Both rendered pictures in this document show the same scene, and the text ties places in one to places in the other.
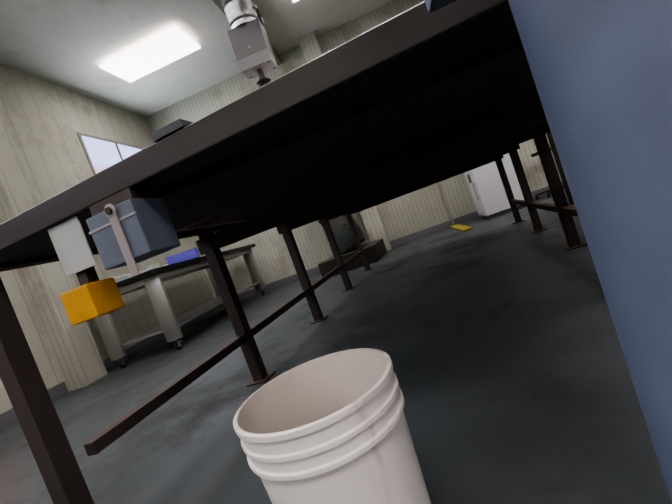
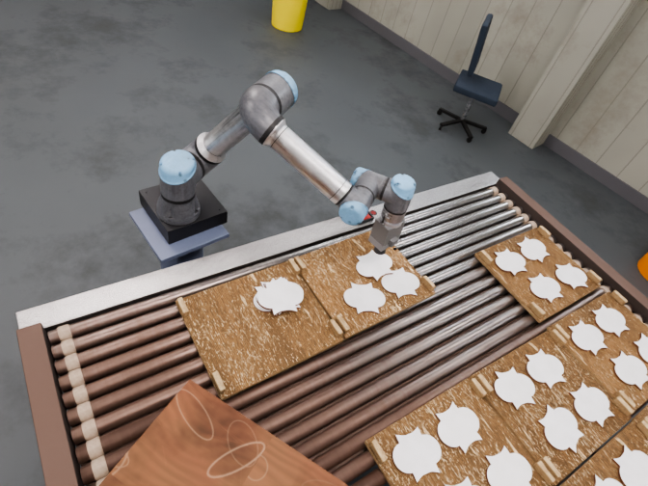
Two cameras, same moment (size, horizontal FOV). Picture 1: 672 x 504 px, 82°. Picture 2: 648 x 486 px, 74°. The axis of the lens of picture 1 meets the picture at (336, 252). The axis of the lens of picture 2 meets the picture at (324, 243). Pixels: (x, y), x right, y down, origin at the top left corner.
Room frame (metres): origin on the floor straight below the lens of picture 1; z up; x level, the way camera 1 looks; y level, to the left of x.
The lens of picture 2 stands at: (1.36, -1.00, 2.11)
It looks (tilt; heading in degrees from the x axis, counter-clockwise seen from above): 47 degrees down; 119
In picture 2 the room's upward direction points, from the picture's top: 17 degrees clockwise
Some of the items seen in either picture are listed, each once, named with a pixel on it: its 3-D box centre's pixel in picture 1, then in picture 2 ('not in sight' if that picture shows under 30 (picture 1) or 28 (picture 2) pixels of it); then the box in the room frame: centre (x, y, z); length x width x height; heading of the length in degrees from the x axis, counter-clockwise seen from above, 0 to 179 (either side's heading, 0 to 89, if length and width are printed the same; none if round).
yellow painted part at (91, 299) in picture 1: (81, 270); not in sight; (0.93, 0.59, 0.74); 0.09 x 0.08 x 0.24; 72
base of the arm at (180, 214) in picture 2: not in sight; (178, 201); (0.37, -0.33, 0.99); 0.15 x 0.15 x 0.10
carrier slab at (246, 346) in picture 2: not in sight; (259, 321); (0.91, -0.43, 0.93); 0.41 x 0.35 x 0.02; 73
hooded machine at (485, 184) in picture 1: (490, 170); not in sight; (5.80, -2.60, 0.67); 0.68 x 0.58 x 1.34; 80
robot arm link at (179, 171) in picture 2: not in sight; (178, 174); (0.37, -0.32, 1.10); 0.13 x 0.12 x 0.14; 108
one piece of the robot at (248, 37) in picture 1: (254, 48); (389, 231); (1.03, 0.02, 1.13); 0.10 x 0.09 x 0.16; 171
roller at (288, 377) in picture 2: not in sight; (396, 326); (1.22, -0.09, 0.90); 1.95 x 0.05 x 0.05; 72
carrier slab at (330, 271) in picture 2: not in sight; (364, 277); (1.03, -0.03, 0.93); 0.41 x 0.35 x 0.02; 74
